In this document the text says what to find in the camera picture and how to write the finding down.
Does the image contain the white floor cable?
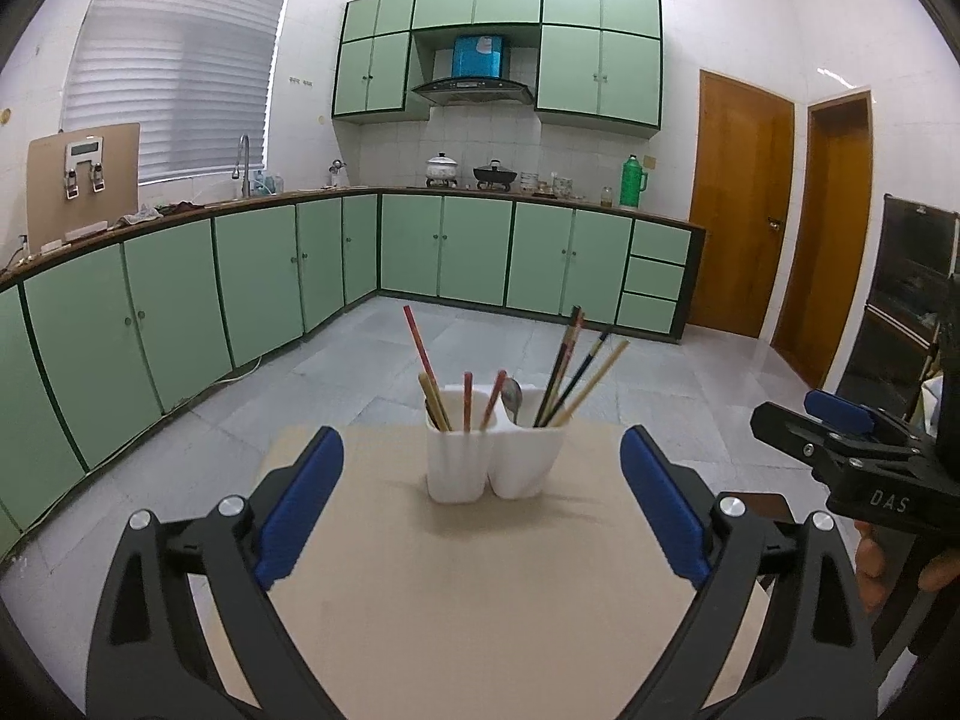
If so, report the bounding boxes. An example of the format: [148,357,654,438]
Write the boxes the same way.
[216,355,261,389]

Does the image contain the white plastic bag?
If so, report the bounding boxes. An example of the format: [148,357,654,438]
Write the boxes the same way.
[916,371,947,436]

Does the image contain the light wooden chopstick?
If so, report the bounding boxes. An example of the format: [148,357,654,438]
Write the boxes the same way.
[418,372,445,432]
[424,371,453,433]

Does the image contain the black chopstick pale band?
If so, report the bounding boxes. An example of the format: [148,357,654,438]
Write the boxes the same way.
[550,330,611,426]

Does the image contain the black wok with lid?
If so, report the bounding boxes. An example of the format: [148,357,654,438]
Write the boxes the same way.
[472,160,518,192]

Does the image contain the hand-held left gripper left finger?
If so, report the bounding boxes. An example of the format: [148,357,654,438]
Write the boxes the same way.
[84,425,346,720]

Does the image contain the white device on board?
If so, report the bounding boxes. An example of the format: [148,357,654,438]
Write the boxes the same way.
[62,141,106,201]

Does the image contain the white two-compartment utensil holder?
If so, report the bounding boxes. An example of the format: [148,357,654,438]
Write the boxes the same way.
[424,384,571,503]

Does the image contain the white power strip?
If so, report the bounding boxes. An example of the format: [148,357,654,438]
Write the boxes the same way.
[41,220,110,250]

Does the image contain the wooden board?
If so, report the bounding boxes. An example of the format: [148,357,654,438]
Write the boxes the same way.
[26,122,142,252]

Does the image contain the green kitchen base cabinets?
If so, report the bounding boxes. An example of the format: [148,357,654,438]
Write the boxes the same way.
[0,186,707,563]

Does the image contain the black glass cabinet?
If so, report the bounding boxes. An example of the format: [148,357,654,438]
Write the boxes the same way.
[832,193,960,437]

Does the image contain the wooden door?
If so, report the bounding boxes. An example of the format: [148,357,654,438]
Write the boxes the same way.
[688,69,796,338]

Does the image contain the wooden doorway frame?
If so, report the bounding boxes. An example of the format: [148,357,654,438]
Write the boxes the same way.
[771,90,876,391]

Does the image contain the cloths on counter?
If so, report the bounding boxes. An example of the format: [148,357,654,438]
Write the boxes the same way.
[112,200,205,228]

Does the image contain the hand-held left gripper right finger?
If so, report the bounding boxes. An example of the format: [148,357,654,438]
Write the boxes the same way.
[619,424,880,720]

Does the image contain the long red chopstick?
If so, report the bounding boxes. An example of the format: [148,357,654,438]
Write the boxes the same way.
[403,304,449,421]

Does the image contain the white window blind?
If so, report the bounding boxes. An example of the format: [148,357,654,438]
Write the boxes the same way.
[60,0,292,185]

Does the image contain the black range hood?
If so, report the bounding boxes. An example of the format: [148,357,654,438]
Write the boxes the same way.
[411,77,536,108]

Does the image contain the pale wooden chopstick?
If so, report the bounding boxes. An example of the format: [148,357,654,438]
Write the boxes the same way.
[541,339,632,427]

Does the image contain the green upper wall cabinets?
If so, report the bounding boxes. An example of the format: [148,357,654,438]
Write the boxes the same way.
[331,0,665,140]

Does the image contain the dark brown chopstick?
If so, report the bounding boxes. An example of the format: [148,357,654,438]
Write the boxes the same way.
[541,309,585,427]
[534,306,580,427]

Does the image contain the blue wrapped hood chimney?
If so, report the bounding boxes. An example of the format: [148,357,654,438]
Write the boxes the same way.
[450,35,505,82]

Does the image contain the person's right hand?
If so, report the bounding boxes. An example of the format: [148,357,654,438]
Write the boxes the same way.
[855,523,960,614]

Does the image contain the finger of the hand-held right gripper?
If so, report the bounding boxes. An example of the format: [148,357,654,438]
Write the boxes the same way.
[805,389,917,446]
[752,401,935,494]

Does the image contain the green thermos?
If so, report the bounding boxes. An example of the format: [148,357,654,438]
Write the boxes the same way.
[619,154,649,209]

